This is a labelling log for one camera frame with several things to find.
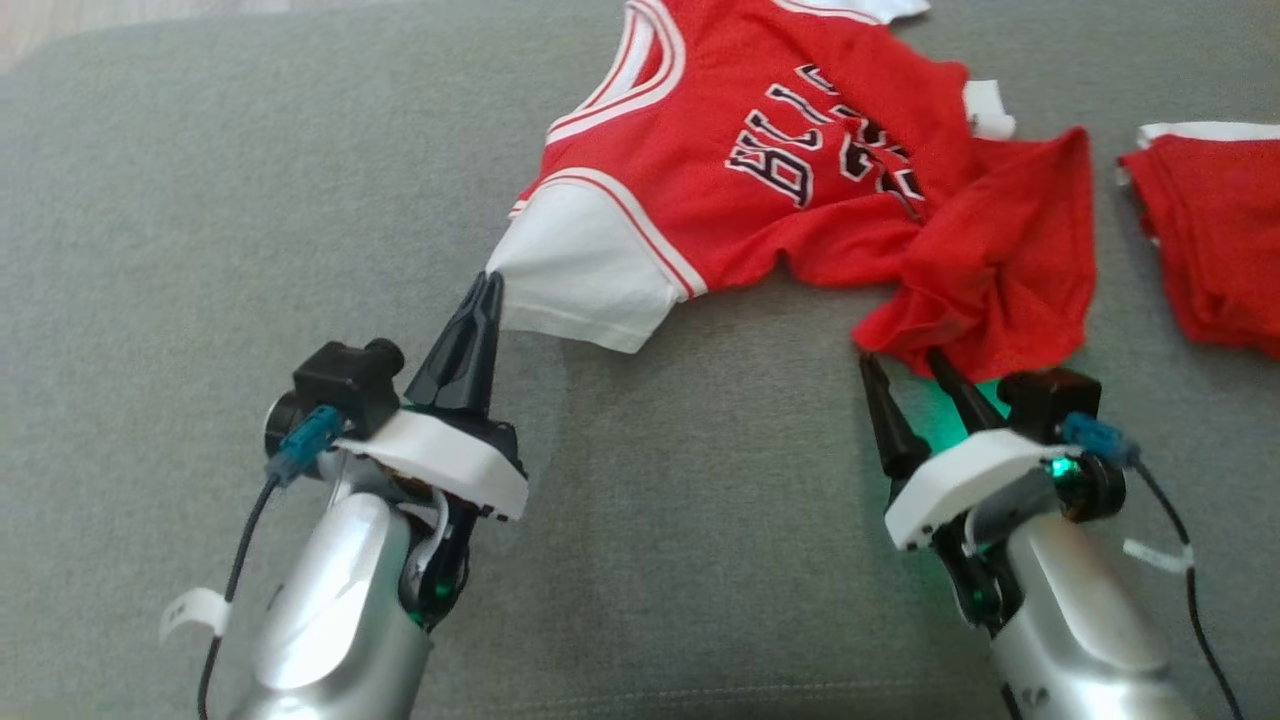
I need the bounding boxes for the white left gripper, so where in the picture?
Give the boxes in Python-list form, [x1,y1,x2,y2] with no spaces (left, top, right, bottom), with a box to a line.
[333,270,531,633]

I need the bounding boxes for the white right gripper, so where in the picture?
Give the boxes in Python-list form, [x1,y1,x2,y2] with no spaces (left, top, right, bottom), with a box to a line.
[858,347,1083,638]

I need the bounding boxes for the red basketball jersey white sleeves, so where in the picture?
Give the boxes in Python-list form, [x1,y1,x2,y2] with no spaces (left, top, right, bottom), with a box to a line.
[485,0,1101,386]

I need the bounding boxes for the red shorts white stripe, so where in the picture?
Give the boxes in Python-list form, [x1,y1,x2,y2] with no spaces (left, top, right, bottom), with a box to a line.
[1115,120,1280,361]

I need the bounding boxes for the large grey fabric ottoman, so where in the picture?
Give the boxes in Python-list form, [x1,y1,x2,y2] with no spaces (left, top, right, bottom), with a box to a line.
[0,0,1280,720]

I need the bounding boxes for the teal right cable connector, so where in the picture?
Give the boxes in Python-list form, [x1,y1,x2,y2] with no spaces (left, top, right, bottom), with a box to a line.
[1060,412,1141,469]

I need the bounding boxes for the teal cable connector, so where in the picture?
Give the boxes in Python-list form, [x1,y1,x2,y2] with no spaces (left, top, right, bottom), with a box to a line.
[1060,412,1141,469]
[265,405,346,486]

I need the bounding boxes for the teal left cable connector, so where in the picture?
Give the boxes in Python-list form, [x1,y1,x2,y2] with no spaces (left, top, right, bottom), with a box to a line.
[265,405,346,486]

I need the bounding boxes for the white right cable tag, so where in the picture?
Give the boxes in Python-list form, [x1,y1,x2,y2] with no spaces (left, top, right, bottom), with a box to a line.
[1122,538,1196,573]

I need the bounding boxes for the white cable tag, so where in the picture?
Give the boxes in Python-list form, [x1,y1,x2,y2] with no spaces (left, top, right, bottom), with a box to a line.
[160,588,231,641]
[1122,538,1196,573]

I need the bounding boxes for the black right camera cable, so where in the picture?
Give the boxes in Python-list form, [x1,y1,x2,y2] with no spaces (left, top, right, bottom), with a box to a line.
[1130,455,1246,720]

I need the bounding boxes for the black camera cable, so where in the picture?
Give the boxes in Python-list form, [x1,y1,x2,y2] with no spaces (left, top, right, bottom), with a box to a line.
[1130,455,1246,720]
[195,470,286,720]

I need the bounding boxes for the black left camera cable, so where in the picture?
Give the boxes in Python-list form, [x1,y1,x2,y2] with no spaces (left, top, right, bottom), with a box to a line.
[195,470,286,720]

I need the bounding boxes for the white left cable tag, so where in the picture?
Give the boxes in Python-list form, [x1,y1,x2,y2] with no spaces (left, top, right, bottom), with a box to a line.
[160,588,231,641]

